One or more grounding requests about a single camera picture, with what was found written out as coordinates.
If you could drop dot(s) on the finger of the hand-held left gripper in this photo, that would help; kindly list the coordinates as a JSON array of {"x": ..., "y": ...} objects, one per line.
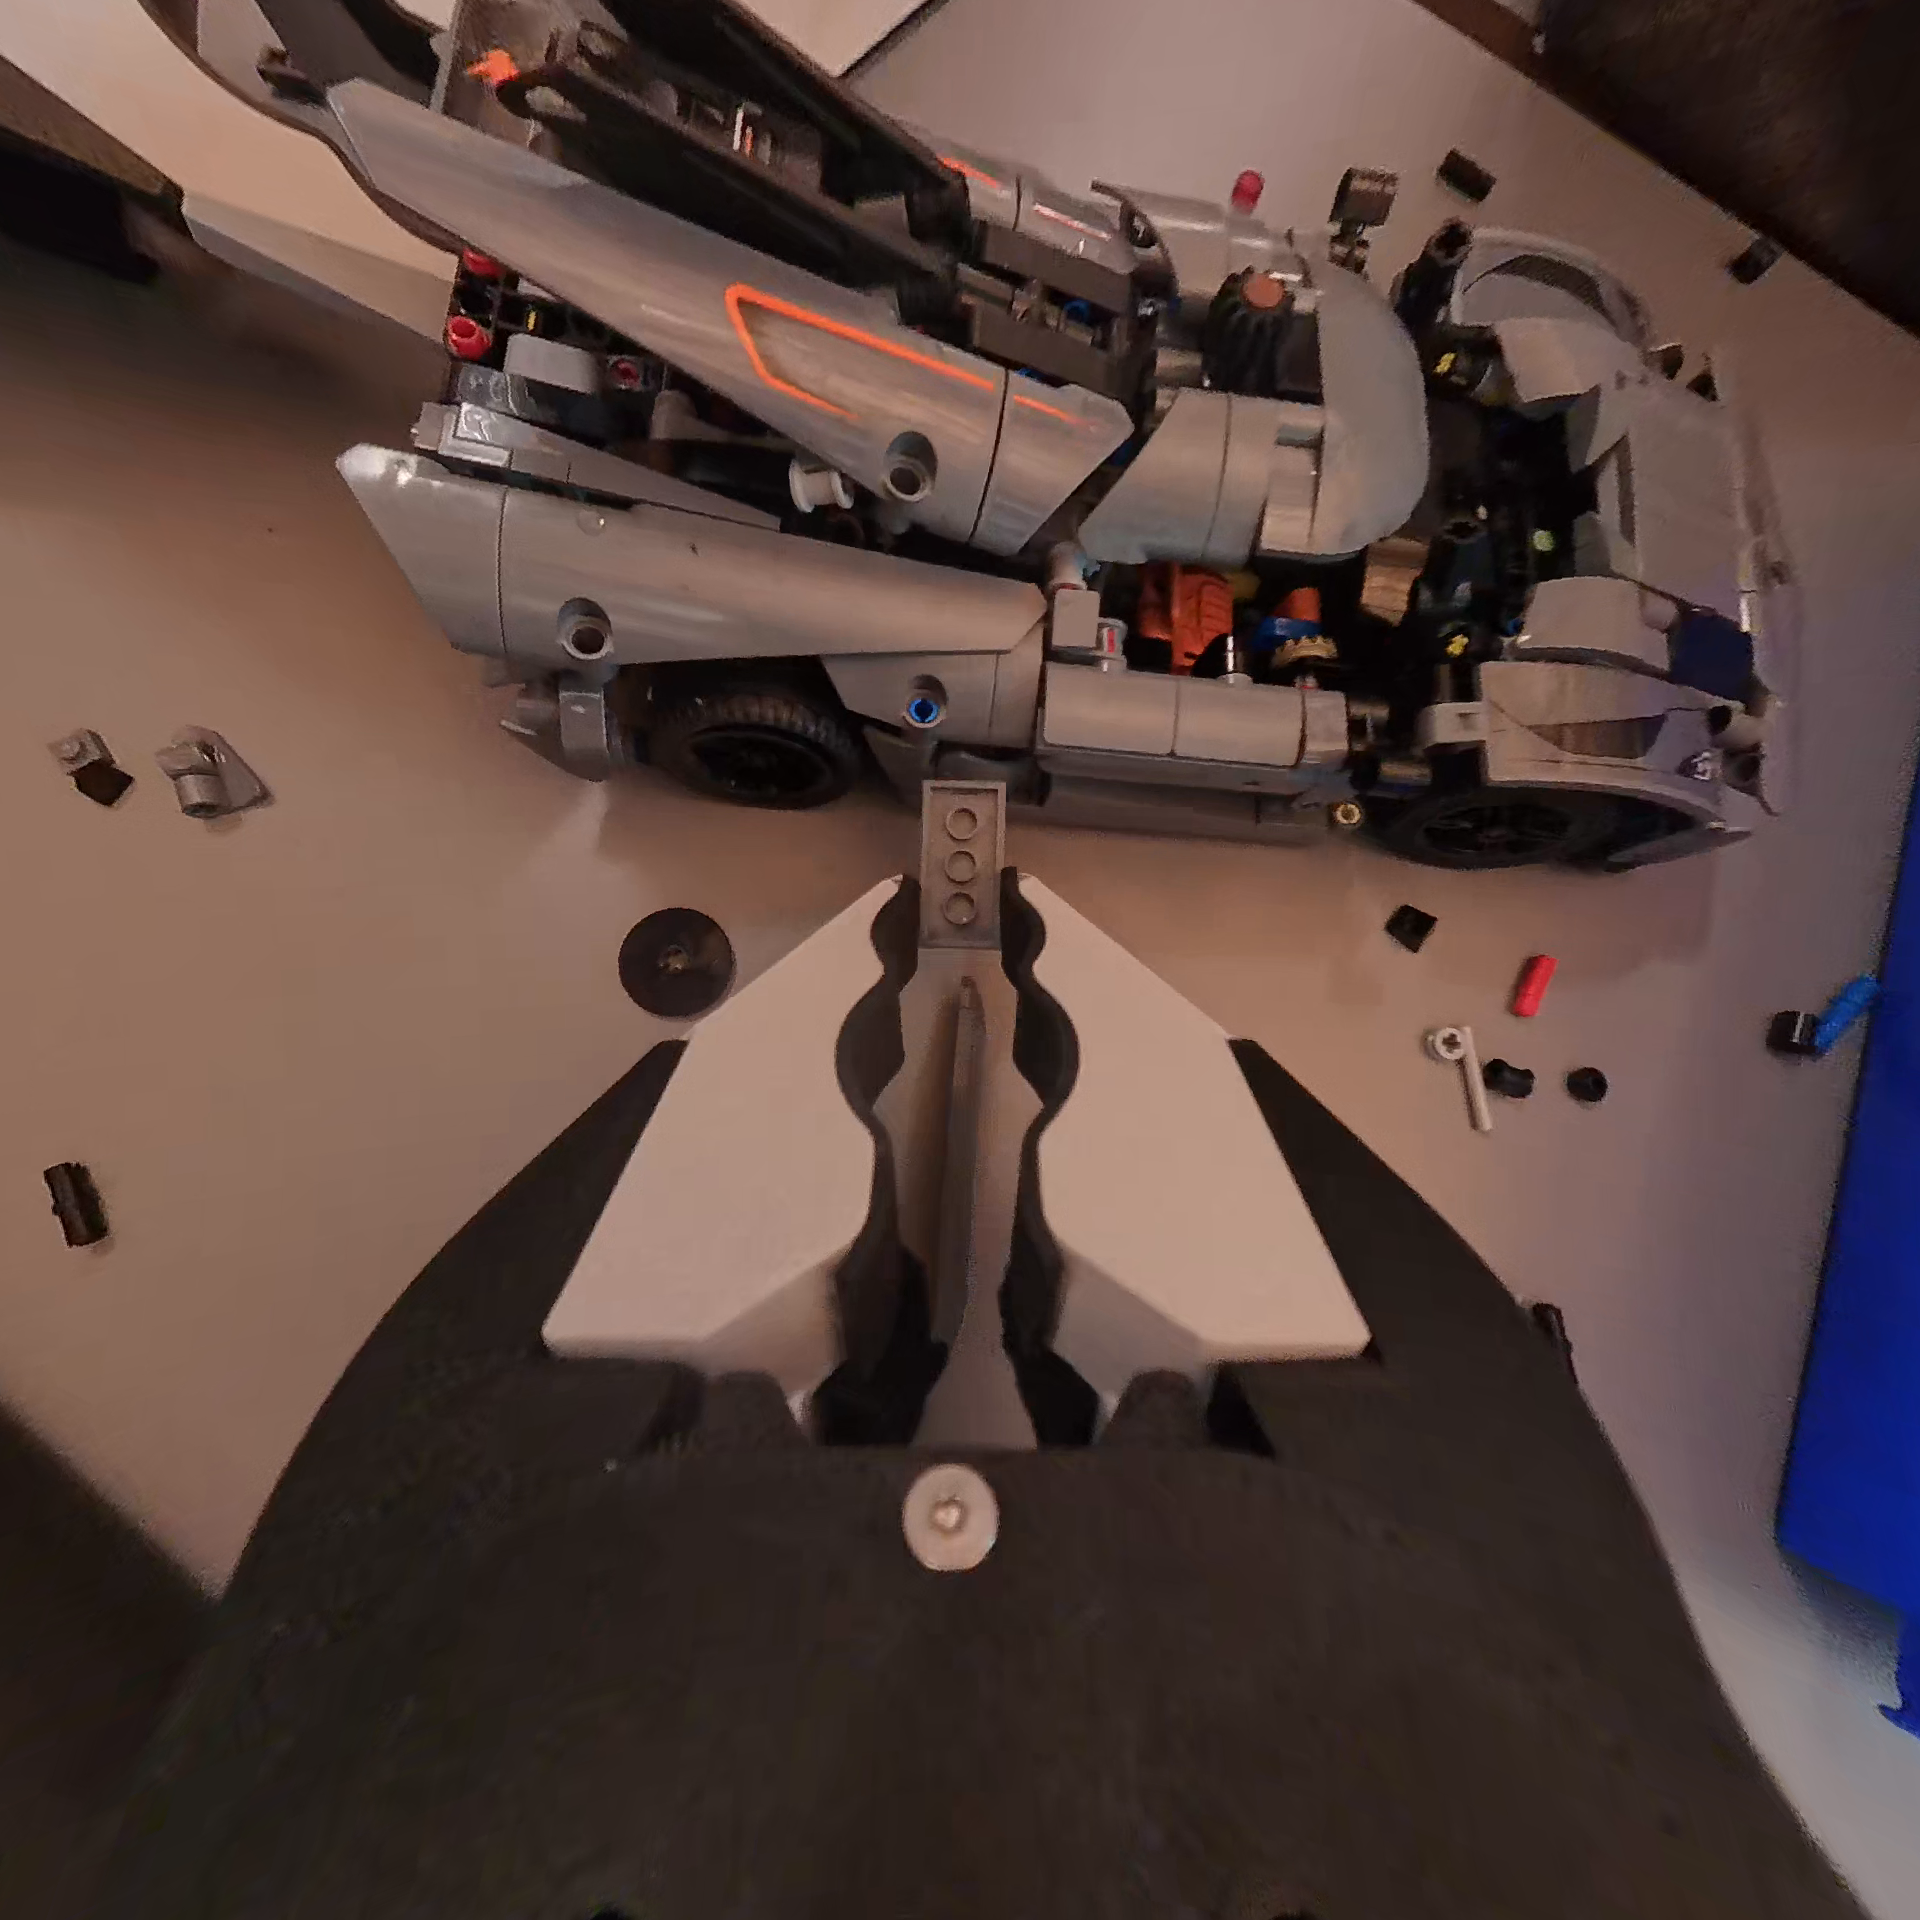
[{"x": 301, "y": 262}]

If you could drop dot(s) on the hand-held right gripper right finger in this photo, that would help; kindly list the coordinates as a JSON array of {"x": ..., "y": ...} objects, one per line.
[{"x": 1201, "y": 1201}]

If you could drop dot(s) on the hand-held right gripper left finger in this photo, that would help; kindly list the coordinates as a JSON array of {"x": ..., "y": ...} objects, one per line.
[{"x": 705, "y": 1201}]

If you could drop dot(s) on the long grey orange-striped lego panel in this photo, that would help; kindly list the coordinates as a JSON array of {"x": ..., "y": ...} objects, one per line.
[{"x": 964, "y": 1171}]

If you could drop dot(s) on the grey lego car model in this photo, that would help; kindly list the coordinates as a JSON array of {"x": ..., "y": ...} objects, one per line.
[{"x": 751, "y": 598}]

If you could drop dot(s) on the dark round lego disc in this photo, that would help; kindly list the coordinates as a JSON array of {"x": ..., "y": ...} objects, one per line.
[{"x": 676, "y": 966}]

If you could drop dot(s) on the black lego pin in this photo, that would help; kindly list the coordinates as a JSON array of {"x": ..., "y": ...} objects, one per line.
[
  {"x": 77, "y": 1202},
  {"x": 1751, "y": 258},
  {"x": 1508, "y": 1074},
  {"x": 1463, "y": 172}
]

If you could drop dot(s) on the tiny red lego piece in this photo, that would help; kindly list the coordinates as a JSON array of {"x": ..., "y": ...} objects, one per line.
[{"x": 1531, "y": 986}]

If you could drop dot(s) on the small grey lego piece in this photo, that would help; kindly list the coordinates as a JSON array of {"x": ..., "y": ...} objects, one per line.
[{"x": 211, "y": 773}]

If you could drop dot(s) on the small dark grey lego plate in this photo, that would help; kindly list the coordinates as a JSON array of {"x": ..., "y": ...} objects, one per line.
[{"x": 89, "y": 764}]

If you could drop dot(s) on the small blue lego piece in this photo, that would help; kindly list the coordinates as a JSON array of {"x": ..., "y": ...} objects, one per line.
[{"x": 1822, "y": 1018}]

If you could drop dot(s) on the blue plastic bin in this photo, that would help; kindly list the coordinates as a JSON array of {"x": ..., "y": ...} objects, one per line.
[{"x": 1862, "y": 1349}]

